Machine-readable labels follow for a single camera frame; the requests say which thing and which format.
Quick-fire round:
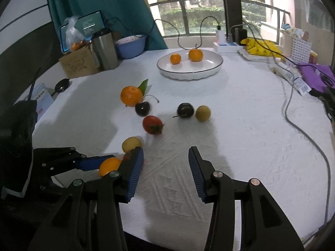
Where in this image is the yellow-green round fruit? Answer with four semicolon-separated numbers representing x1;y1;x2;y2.
122;136;143;154

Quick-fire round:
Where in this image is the small tan round fruit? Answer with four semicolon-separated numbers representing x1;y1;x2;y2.
195;105;211;122

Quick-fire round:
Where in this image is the dark cherry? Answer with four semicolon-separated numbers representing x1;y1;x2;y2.
172;103;195;119
135;95;160;117

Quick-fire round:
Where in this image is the black antenna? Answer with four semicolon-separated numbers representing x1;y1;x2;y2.
27;67;42;102

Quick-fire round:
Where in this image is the black adapter cable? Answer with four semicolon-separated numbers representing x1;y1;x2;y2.
230;21;335;84

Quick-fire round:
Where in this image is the long black cable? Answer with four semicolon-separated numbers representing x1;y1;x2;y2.
154;16;222;51

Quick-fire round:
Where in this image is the dark window pillar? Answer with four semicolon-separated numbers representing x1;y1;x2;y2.
220;0;242;32

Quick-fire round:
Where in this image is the blue basin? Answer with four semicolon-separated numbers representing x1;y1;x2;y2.
115;34;147;59

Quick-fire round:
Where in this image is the orange with stem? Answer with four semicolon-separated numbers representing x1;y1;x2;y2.
188;44;204;62

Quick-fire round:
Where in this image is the yellow plastic bag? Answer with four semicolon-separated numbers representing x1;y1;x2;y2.
240;38;282;58

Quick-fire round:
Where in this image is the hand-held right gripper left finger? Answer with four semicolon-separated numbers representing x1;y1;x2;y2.
27;146;144;251

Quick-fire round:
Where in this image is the red tomato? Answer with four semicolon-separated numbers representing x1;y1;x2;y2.
142;115;165;136

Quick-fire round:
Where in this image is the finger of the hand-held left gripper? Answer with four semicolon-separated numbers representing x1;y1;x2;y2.
33;147;116;171
39;160;79;178

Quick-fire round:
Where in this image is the white charger box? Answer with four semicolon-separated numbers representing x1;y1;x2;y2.
213;41;246;53

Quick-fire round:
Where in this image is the black computer mouse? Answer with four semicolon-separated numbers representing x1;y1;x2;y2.
51;78;71;96

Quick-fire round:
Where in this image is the teal curtain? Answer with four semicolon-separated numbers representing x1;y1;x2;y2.
44;0;168;53

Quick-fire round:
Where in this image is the laptop screen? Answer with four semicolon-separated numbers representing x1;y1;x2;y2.
59;10;105;53

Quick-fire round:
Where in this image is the white plate with dark rim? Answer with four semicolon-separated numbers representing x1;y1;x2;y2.
156;48;224;81

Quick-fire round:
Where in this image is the black cable bundle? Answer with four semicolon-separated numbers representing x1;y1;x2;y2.
311;85;335;122

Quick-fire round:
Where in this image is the white flat tray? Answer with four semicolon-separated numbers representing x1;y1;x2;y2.
237;48;270;62

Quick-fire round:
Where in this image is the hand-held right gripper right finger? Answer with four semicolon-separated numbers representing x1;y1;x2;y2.
188;146;305;251

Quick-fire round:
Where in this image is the balcony railing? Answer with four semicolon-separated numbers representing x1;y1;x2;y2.
149;0;291;36

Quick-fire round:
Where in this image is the white charger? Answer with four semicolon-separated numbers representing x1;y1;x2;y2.
216;25;226;44

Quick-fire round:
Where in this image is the white pink bowl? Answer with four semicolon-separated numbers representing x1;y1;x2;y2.
116;35;143;45

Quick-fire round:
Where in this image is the cardboard box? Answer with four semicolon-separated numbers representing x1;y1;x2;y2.
59;43;101;79

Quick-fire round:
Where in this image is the large orange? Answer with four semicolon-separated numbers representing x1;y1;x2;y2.
120;79;152;107

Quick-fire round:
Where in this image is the black power adapter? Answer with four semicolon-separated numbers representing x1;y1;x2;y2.
230;26;248;44

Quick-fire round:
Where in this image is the steel canister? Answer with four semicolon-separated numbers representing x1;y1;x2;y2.
91;28;119;71

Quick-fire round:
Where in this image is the clear plastic bag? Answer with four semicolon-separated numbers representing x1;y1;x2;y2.
65;16;92;51

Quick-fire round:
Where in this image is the white perforated basket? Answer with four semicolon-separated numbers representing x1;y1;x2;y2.
283;30;313;64

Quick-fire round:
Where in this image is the grey cable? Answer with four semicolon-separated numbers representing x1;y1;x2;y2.
281;80;332;241

